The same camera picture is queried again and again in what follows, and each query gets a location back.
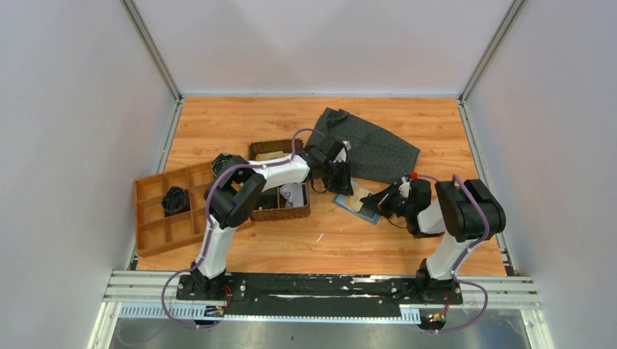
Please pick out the teal leather card holder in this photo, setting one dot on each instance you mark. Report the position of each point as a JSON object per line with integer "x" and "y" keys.
{"x": 365, "y": 214}

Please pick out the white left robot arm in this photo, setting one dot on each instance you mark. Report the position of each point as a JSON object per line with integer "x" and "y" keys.
{"x": 234, "y": 194}

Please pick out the woven wicker basket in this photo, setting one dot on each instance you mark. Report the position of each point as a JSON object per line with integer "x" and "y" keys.
{"x": 281, "y": 213}

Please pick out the black rolled tie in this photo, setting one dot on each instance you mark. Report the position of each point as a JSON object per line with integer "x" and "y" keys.
{"x": 175, "y": 201}

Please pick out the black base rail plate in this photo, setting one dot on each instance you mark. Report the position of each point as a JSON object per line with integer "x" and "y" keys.
{"x": 315, "y": 295}

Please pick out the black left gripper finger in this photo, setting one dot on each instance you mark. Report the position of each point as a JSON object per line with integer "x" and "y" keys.
{"x": 332, "y": 182}
{"x": 343, "y": 179}

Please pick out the dark grey dotted cloth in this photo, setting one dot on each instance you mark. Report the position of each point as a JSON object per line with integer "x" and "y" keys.
{"x": 376, "y": 154}

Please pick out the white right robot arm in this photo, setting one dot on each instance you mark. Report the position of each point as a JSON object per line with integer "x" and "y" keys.
{"x": 462, "y": 214}

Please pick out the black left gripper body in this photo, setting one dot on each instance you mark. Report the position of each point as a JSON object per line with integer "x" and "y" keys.
{"x": 324, "y": 166}

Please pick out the wooden compartment tray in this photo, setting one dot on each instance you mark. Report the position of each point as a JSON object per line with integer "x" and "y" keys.
{"x": 155, "y": 233}

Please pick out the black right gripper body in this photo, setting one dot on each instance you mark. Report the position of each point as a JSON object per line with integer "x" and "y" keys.
{"x": 396, "y": 198}

